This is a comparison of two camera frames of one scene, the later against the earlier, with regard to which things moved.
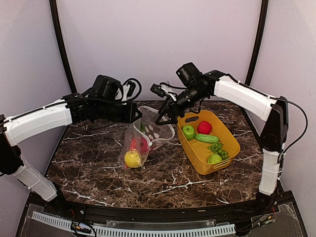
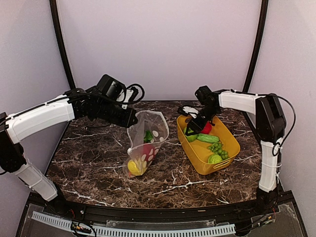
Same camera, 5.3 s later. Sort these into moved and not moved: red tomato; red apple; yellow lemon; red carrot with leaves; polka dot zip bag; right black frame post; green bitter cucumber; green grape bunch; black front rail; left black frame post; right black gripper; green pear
Moved: yellow lemon; red tomato; polka dot zip bag; right black gripper; red carrot with leaves
Not moved: green pear; green bitter cucumber; red apple; black front rail; left black frame post; right black frame post; green grape bunch
